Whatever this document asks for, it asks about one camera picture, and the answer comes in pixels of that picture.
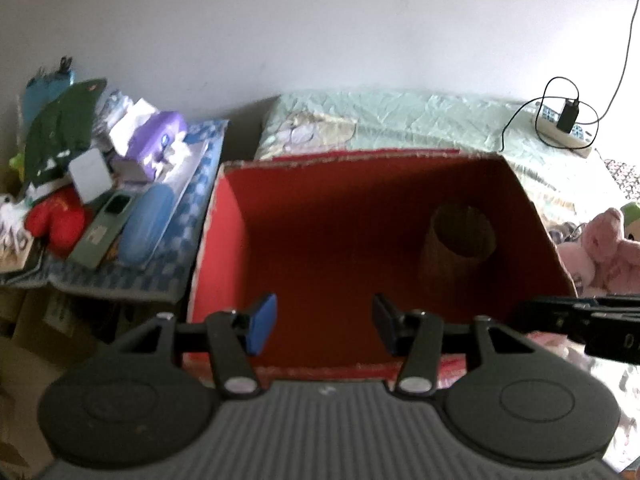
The red plush toy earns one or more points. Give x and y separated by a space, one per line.
55 220

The green yellow plush toy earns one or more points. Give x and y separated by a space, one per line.
632 217

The brown cardboard carton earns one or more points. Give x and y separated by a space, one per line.
35 320

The blue checkered cloth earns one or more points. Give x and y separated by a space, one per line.
170 250

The small white box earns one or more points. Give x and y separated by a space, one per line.
90 176

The black charger plug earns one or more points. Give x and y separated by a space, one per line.
568 116

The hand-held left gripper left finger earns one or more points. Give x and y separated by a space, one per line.
262 322

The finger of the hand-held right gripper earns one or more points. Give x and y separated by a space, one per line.
550 317

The blue white booklet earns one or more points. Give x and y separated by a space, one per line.
187 160

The green phone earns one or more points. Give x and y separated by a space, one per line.
100 232

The blue glasses case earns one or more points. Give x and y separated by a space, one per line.
142 227

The white power strip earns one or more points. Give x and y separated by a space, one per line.
552 127

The pink plush toy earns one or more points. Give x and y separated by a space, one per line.
600 240

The dark green cloth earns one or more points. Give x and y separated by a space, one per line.
62 125

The purple tissue pack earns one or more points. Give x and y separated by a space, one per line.
155 142

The blue bag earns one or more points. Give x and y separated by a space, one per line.
42 92

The red cardboard box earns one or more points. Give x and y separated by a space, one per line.
325 240

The brown cardboard tube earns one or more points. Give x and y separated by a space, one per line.
460 250

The light green quilt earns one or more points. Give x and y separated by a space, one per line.
400 115

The floral patterned cloth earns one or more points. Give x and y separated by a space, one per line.
625 177

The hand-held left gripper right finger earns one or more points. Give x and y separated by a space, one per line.
386 319

